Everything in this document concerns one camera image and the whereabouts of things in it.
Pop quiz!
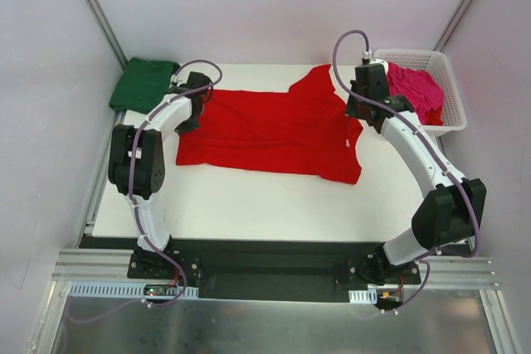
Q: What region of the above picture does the red t shirt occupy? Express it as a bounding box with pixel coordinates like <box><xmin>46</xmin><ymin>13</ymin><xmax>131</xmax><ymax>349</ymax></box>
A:
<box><xmin>176</xmin><ymin>65</ymin><xmax>363</xmax><ymax>185</ymax></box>

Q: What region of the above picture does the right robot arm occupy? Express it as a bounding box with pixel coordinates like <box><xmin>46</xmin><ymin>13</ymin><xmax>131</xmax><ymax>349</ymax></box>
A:
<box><xmin>346</xmin><ymin>63</ymin><xmax>486</xmax><ymax>285</ymax></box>

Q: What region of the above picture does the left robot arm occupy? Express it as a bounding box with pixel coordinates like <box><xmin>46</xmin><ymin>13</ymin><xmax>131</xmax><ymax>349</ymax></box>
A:
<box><xmin>108</xmin><ymin>71</ymin><xmax>213</xmax><ymax>279</ymax></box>

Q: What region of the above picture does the folded green t shirt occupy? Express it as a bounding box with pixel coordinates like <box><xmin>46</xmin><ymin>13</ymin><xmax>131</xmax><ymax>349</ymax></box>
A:
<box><xmin>109</xmin><ymin>57</ymin><xmax>180</xmax><ymax>114</ymax></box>

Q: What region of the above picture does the pink t shirt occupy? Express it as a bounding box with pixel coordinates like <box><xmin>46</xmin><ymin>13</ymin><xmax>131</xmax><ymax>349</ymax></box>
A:
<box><xmin>387</xmin><ymin>62</ymin><xmax>445</xmax><ymax>117</ymax></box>

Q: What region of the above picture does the white plastic laundry basket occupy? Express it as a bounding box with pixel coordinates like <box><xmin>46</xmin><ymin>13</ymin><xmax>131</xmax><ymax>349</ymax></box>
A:
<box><xmin>374</xmin><ymin>48</ymin><xmax>467</xmax><ymax>137</ymax></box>

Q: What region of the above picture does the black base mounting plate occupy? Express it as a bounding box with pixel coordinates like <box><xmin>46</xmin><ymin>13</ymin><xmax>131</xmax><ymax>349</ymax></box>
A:
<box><xmin>126</xmin><ymin>237</ymin><xmax>422</xmax><ymax>303</ymax></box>

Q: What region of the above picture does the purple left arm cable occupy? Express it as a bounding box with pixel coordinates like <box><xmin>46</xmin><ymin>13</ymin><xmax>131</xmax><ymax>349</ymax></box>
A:
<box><xmin>66</xmin><ymin>59</ymin><xmax>223</xmax><ymax>324</ymax></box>

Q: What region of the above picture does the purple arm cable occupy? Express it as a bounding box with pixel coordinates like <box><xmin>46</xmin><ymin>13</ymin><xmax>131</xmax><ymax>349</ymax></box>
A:
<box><xmin>66</xmin><ymin>59</ymin><xmax>223</xmax><ymax>324</ymax></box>
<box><xmin>331</xmin><ymin>29</ymin><xmax>482</xmax><ymax>322</ymax></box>

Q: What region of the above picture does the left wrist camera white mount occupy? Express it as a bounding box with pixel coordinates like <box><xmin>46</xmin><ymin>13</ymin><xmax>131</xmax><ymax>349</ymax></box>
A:
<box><xmin>170</xmin><ymin>74</ymin><xmax>184</xmax><ymax>87</ymax></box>

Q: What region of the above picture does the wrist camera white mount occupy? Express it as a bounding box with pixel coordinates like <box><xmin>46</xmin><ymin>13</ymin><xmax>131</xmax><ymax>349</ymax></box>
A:
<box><xmin>362</xmin><ymin>51</ymin><xmax>389</xmax><ymax>74</ymax></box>
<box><xmin>170</xmin><ymin>74</ymin><xmax>184</xmax><ymax>87</ymax></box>

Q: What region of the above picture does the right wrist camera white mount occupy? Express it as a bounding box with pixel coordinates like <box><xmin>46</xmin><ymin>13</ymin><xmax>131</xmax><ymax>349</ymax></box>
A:
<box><xmin>362</xmin><ymin>51</ymin><xmax>389</xmax><ymax>74</ymax></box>

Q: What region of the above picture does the aluminium frame rail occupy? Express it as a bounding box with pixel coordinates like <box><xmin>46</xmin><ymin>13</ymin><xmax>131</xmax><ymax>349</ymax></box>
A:
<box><xmin>52</xmin><ymin>248</ymin><xmax>501</xmax><ymax>290</ymax></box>

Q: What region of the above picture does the right white slotted cable duct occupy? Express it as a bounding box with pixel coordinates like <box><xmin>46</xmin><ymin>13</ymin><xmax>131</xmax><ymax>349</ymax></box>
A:
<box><xmin>348</xmin><ymin>289</ymin><xmax>378</xmax><ymax>305</ymax></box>

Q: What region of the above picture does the white slotted cable duct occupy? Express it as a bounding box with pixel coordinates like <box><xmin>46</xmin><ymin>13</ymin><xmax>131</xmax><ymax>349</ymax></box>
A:
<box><xmin>70</xmin><ymin>282</ymin><xmax>199</xmax><ymax>300</ymax></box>
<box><xmin>348</xmin><ymin>289</ymin><xmax>378</xmax><ymax>305</ymax></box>

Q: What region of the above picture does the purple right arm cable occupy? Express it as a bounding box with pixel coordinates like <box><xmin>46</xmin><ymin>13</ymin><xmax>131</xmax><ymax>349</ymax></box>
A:
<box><xmin>331</xmin><ymin>29</ymin><xmax>482</xmax><ymax>322</ymax></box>

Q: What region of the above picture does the left white slotted cable duct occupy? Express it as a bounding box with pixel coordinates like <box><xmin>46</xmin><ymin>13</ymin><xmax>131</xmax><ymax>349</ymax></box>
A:
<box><xmin>70</xmin><ymin>282</ymin><xmax>199</xmax><ymax>300</ymax></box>

